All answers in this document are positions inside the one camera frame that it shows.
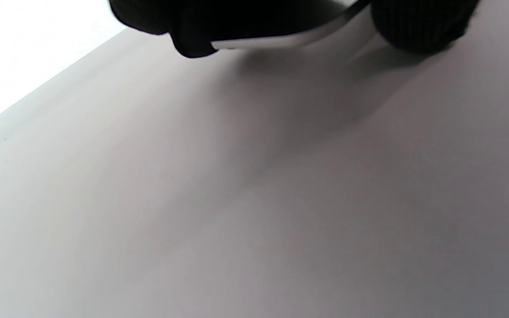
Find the person's left hand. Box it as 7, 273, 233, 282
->
108, 0, 478, 58

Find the silver sliding box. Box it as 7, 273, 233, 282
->
211, 0, 372, 50

